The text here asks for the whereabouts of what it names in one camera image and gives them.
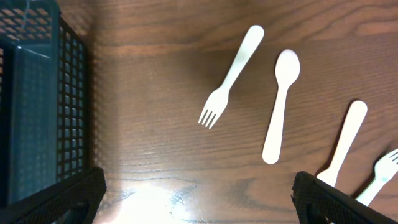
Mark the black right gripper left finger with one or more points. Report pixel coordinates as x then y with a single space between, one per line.
75 199

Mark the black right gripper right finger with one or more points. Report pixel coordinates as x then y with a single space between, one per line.
318 202

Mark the white wide-handled plastic spoon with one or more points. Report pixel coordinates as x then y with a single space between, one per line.
287 71

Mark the white wide-handled plastic fork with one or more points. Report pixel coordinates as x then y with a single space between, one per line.
218 99

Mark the white slim plastic fork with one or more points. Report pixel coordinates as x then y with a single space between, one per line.
384 170

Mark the dark green plastic basket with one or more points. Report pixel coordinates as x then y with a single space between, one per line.
44 99

